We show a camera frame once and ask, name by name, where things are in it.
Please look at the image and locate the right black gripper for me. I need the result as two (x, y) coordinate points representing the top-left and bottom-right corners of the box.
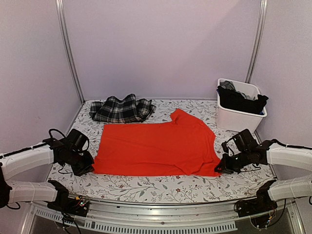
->
(215, 149), (251, 174)

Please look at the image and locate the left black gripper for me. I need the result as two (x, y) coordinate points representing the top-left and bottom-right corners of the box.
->
(62, 150), (94, 176)

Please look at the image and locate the red orange garment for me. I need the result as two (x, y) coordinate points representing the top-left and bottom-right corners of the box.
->
(94, 109), (220, 177)

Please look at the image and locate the black white plaid skirt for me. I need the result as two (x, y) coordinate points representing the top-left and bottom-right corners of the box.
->
(89, 94), (156, 123)

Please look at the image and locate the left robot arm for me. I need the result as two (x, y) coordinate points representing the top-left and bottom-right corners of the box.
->
(0, 129), (94, 212)

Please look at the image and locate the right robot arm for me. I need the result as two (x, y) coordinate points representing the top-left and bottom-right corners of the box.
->
(214, 129), (312, 213)

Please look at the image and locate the floral patterned table mat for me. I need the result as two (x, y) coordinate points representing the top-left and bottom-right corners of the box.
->
(48, 99), (275, 204)

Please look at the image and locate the black garment in bin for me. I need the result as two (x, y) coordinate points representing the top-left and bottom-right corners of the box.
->
(217, 86), (269, 115)

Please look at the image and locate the grey garment in bin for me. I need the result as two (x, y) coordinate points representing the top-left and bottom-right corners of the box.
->
(220, 80), (236, 91)

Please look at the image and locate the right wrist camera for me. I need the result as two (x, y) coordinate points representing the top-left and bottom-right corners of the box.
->
(221, 142), (235, 156)

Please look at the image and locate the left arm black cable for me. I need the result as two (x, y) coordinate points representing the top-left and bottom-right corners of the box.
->
(48, 128), (66, 141)

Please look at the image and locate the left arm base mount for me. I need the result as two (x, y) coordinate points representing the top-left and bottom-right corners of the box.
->
(47, 180), (89, 217)

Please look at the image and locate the aluminium front rail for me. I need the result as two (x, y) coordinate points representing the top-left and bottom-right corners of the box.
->
(21, 199), (307, 234)

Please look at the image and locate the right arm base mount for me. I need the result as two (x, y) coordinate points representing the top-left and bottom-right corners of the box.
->
(234, 180), (277, 217)

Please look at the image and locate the left aluminium frame post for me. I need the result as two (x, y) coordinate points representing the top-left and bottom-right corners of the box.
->
(55, 0), (85, 104)

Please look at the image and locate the aluminium frame post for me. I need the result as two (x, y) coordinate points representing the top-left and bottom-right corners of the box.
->
(55, 0), (85, 104)
(245, 0), (268, 83)

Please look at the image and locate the right aluminium frame post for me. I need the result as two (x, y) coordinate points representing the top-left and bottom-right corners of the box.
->
(245, 0), (268, 83)

